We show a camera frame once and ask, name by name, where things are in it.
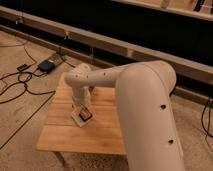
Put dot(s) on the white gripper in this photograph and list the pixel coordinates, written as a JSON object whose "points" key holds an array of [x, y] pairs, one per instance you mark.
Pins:
{"points": [[81, 96]]}

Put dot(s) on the dark rectangular eraser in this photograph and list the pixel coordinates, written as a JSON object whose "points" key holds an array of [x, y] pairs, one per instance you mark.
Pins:
{"points": [[85, 114]]}

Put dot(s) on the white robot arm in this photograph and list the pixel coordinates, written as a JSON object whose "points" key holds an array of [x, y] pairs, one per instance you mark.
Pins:
{"points": [[142, 93]]}

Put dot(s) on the white sponge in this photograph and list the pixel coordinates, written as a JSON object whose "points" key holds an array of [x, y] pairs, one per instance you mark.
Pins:
{"points": [[75, 116]]}

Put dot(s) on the purple bowl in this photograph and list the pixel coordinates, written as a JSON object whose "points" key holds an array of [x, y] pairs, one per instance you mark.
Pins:
{"points": [[91, 89]]}

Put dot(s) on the wooden table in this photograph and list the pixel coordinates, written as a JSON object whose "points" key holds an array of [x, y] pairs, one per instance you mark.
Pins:
{"points": [[100, 135]]}

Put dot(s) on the brown board on floor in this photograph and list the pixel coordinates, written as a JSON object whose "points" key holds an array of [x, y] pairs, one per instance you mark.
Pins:
{"points": [[56, 59]]}

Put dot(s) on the black power adapter box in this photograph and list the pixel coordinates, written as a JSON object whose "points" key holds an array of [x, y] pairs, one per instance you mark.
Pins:
{"points": [[46, 66]]}

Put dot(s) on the small black plug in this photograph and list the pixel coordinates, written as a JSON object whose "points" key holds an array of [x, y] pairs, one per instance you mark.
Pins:
{"points": [[23, 67]]}

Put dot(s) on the wooden wall rail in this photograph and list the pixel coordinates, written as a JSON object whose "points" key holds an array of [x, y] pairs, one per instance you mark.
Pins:
{"points": [[184, 67]]}

